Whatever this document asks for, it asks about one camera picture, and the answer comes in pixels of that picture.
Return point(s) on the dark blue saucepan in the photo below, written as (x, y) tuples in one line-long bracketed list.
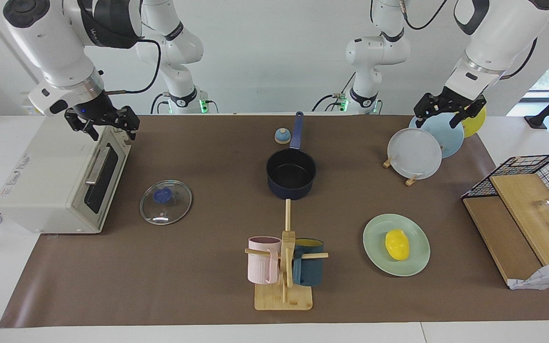
[(291, 189)]

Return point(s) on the yellow plate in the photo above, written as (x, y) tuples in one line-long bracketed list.
[(475, 126)]

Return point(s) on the beige toaster oven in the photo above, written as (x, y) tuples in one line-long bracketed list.
[(50, 181)]

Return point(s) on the pale green plate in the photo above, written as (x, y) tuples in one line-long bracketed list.
[(379, 255)]

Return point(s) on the wooden mug rack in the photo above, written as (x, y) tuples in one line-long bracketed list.
[(284, 297)]

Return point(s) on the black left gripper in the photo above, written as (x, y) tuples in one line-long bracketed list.
[(451, 102)]

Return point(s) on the glass lid blue knob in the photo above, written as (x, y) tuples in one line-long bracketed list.
[(162, 195)]

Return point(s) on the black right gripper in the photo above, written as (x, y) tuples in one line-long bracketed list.
[(98, 110)]

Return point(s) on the light blue plate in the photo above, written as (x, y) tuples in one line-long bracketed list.
[(451, 138)]

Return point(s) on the white printed cloth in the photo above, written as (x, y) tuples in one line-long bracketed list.
[(546, 276)]

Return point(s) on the pink ribbed mug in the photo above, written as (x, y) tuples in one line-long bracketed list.
[(260, 267)]

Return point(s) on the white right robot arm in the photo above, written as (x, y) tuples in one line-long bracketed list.
[(55, 47)]

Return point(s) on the wooden plate rack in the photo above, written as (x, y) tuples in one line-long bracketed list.
[(411, 181)]

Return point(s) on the dark teal mug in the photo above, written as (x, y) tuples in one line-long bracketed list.
[(310, 274)]

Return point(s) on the brown table mat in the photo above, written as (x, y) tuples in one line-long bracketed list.
[(208, 200)]

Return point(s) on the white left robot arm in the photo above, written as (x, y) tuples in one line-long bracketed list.
[(498, 33)]

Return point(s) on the grey plate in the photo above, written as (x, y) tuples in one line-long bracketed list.
[(412, 155)]

